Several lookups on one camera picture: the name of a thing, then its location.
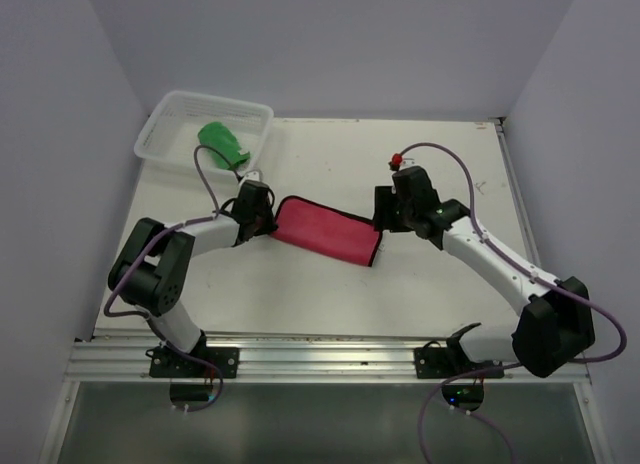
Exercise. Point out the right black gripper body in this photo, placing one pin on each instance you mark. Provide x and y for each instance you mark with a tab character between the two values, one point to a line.
405	213

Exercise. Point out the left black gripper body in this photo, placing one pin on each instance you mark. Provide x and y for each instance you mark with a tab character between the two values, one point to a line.
265	220

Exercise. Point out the green microfiber towel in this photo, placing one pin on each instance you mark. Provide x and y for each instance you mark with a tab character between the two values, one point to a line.
222	144

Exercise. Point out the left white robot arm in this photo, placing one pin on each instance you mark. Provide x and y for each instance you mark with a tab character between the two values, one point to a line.
149	274

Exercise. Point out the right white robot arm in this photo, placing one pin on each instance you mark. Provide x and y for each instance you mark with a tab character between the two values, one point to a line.
554	326

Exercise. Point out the white plastic basket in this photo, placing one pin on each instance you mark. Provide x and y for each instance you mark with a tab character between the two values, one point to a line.
176	127

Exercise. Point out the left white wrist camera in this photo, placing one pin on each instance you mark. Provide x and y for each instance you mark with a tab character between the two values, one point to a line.
254	175

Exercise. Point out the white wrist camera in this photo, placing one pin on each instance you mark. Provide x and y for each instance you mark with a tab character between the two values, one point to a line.
254	175
399	162

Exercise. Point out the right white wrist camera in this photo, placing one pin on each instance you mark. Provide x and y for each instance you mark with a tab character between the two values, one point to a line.
399	162

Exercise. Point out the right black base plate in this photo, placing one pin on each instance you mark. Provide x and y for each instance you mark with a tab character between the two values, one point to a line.
434	361

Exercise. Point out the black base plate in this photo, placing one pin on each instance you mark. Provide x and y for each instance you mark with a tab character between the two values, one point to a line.
203	362
434	361

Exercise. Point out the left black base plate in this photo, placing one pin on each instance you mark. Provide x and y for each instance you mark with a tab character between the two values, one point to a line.
203	362

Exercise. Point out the aluminium mounting rail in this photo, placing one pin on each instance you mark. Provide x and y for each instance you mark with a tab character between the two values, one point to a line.
113	356

